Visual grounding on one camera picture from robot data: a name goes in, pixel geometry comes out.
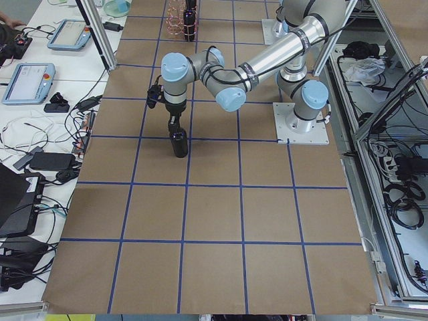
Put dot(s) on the black power adapter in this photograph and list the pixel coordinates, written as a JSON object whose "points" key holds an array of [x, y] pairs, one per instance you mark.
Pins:
{"points": [[113, 26]]}

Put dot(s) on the black power brick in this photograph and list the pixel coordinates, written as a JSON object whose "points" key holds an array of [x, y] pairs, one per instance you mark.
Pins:
{"points": [[51, 161]]}

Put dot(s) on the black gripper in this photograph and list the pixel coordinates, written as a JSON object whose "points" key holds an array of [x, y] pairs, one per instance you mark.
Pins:
{"points": [[175, 109]]}

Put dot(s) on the blue teach pendant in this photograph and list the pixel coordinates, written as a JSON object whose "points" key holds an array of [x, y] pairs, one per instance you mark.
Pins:
{"points": [[29, 84], [70, 35]]}

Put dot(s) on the blue teach pendant near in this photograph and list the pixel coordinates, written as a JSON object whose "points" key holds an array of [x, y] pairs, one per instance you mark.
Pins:
{"points": [[29, 84]]}

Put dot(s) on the dark wine bottle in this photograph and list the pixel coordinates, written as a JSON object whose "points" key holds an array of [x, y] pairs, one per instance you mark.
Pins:
{"points": [[189, 20], [179, 143]]}

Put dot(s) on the green glass bowl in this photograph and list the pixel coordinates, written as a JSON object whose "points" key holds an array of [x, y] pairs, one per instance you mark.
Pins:
{"points": [[117, 8]]}

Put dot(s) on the copper wire wine basket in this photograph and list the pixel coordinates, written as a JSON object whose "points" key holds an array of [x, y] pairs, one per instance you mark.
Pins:
{"points": [[175, 18]]}

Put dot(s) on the aluminium frame post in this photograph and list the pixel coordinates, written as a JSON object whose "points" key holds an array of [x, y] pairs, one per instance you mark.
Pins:
{"points": [[93, 21]]}

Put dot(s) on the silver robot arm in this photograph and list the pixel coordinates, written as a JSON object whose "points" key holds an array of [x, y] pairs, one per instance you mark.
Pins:
{"points": [[281, 20], [309, 22]]}

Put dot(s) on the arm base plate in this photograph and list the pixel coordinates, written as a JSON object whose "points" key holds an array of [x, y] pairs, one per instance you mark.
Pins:
{"points": [[268, 37], [292, 130]]}

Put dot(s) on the dark wine bottle in basket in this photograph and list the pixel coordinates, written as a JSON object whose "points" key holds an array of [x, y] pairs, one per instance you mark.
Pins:
{"points": [[189, 20]]}

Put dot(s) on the black laptop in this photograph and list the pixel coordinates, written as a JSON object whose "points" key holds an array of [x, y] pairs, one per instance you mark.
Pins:
{"points": [[20, 194]]}

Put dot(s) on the blue teach pendant far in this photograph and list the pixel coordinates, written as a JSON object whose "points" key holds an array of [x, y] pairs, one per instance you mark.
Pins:
{"points": [[70, 35]]}

